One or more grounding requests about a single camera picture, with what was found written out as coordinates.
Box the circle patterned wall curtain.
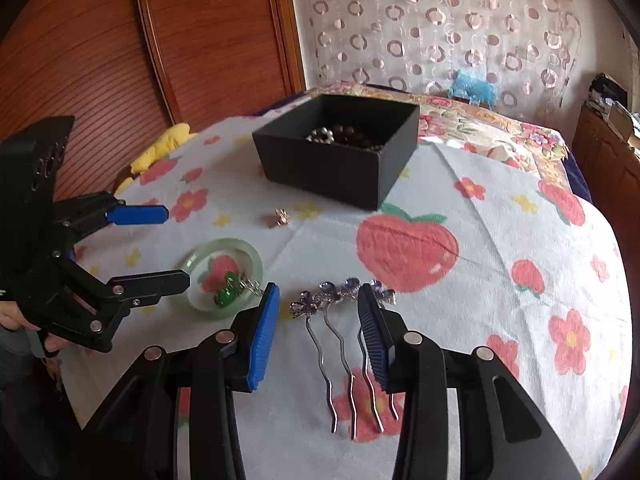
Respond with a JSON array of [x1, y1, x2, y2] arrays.
[[287, 0, 583, 111]]

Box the dark pile of clothes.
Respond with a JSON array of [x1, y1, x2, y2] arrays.
[[587, 74, 628, 108]]

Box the green stone earrings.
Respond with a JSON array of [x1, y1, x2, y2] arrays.
[[215, 271, 266, 307]]

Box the pale green glass bangle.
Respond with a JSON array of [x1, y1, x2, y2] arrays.
[[181, 238, 266, 315]]

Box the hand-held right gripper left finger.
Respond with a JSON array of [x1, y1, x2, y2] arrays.
[[80, 282, 281, 480]]

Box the blue plastic bag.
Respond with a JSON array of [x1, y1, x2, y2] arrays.
[[447, 69, 502, 106]]

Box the brown wooden wardrobe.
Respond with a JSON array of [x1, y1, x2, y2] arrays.
[[0, 0, 307, 201]]

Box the purple flower hair comb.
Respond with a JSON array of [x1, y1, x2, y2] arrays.
[[290, 277, 401, 441]]

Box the black cardboard box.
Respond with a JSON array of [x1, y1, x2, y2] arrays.
[[251, 94, 421, 211]]

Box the strawberry printed sheet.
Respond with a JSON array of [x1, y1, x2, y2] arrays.
[[60, 115, 633, 480]]

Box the yellow plush toy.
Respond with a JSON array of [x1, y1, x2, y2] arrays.
[[114, 122, 196, 196]]

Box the navy bed sheet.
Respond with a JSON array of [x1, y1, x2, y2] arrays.
[[562, 155, 593, 206]]

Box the dark bead bracelet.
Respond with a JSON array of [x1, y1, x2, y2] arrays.
[[330, 124, 386, 152]]

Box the person's left hand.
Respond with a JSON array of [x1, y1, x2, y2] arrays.
[[0, 301, 69, 359]]

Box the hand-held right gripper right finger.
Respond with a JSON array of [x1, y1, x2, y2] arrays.
[[357, 282, 583, 480]]

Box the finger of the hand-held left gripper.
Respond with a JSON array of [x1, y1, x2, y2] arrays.
[[54, 192, 170, 241], [50, 252, 192, 353]]

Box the brown wooden cabinet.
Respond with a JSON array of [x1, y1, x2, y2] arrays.
[[570, 105, 640, 206]]

